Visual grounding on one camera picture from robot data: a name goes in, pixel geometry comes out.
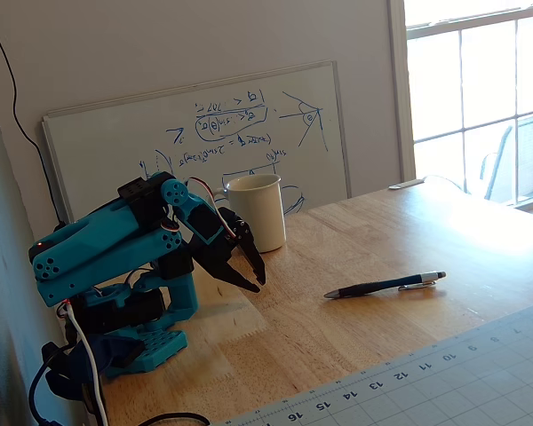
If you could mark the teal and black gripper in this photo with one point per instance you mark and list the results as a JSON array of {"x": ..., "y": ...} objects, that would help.
[{"x": 222, "y": 257}]

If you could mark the dark blue click pen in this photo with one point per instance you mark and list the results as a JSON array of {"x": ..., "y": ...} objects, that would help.
[{"x": 382, "y": 285}]

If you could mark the teal robot base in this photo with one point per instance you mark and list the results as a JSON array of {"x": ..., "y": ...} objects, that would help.
[{"x": 160, "y": 346}]

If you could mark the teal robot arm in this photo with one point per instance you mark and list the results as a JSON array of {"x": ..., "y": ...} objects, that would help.
[{"x": 111, "y": 231}]

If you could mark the cream white mug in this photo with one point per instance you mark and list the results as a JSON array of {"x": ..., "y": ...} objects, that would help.
[{"x": 262, "y": 213}]

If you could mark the blue table clamp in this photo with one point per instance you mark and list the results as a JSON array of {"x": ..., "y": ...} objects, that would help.
[{"x": 111, "y": 350}]

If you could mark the whiteboard with blue writing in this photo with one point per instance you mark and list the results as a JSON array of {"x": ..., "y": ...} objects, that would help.
[{"x": 115, "y": 133}]

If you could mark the small white flat strip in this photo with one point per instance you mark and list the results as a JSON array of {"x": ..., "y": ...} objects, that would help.
[{"x": 404, "y": 184}]

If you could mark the grey cutting mat with ruler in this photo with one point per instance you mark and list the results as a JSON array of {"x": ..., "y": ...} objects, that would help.
[{"x": 448, "y": 381}]

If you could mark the white window frame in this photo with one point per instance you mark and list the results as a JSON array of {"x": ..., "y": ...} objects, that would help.
[{"x": 402, "y": 89}]

